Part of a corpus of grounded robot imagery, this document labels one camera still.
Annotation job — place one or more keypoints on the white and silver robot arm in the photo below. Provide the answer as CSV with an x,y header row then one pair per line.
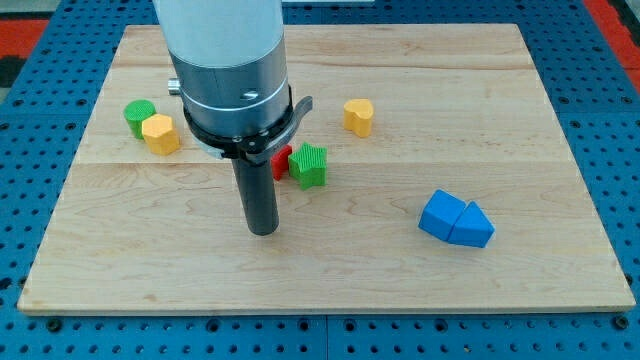
x,y
230,61

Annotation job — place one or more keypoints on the green star block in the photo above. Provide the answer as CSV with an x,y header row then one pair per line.
x,y
308,165

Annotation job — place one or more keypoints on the red star block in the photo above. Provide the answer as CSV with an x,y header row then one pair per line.
x,y
279,162

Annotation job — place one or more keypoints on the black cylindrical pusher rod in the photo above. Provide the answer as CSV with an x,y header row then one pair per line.
x,y
257,193

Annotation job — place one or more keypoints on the yellow heart block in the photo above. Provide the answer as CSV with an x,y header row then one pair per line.
x,y
358,116

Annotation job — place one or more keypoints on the blue cube block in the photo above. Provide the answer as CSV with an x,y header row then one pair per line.
x,y
440,214

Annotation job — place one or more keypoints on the wooden board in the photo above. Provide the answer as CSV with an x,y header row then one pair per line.
x,y
458,107

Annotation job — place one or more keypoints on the blue triangle block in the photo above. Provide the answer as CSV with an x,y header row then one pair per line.
x,y
472,228

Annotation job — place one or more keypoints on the yellow hexagon block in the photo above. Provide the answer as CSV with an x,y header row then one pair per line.
x,y
160,134

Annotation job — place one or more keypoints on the green cylinder block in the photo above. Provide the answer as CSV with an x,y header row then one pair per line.
x,y
136,112

